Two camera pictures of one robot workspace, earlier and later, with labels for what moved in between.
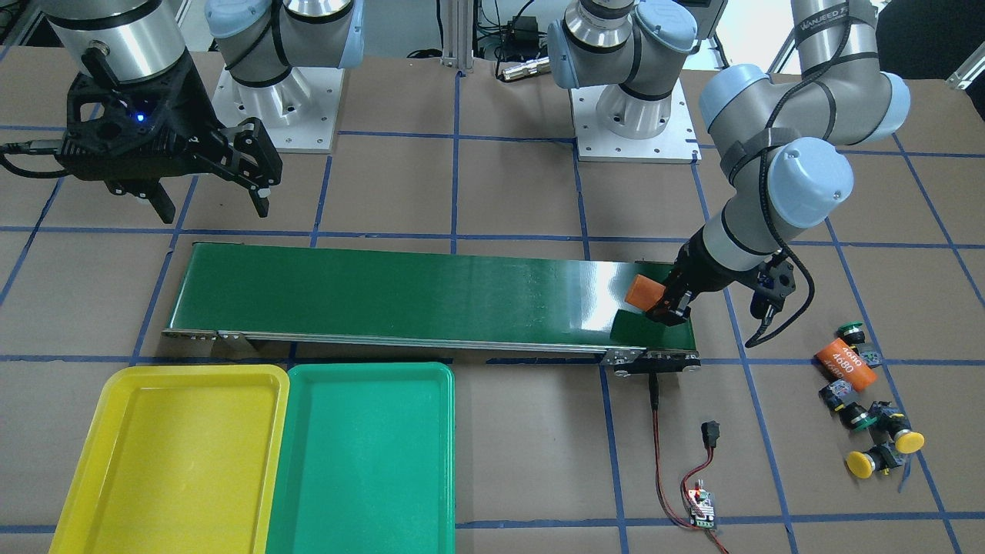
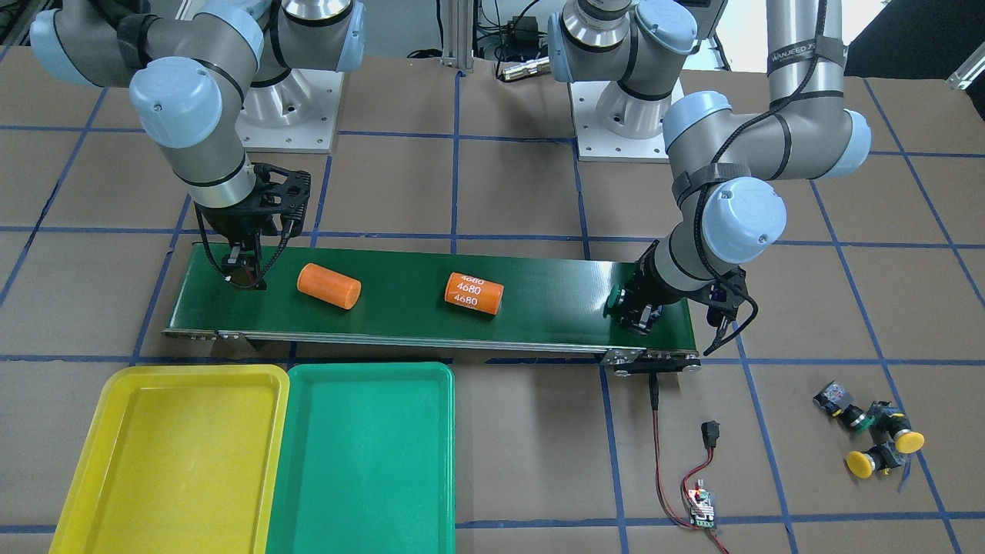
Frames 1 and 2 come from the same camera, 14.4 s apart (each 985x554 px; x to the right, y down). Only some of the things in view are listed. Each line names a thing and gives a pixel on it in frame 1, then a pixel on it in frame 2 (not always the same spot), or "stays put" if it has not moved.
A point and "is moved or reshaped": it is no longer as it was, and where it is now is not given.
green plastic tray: (366, 461) stays put
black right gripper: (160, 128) -> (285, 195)
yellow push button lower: (883, 458) stays put
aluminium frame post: (458, 35) stays put
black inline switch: (710, 433) stays put
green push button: (852, 333) -> (613, 301)
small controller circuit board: (703, 500) stays put
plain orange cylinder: (644, 293) is moved or reshaped
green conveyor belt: (442, 302) stays put
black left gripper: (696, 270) -> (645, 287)
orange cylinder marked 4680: (839, 362) -> (473, 292)
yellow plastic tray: (180, 459) stays put
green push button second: (857, 418) stays put
